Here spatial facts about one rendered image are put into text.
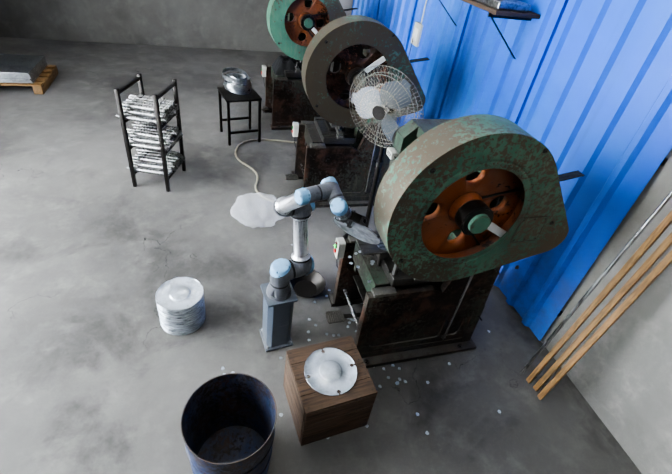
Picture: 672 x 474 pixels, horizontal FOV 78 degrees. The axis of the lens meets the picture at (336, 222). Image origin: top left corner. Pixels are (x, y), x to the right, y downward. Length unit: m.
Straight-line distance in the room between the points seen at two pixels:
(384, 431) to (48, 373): 1.98
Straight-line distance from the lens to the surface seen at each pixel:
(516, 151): 1.86
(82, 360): 3.04
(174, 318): 2.87
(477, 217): 1.88
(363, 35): 3.30
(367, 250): 2.45
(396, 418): 2.74
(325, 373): 2.38
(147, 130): 4.21
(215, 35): 8.58
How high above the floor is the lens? 2.35
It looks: 37 degrees down
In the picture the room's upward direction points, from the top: 9 degrees clockwise
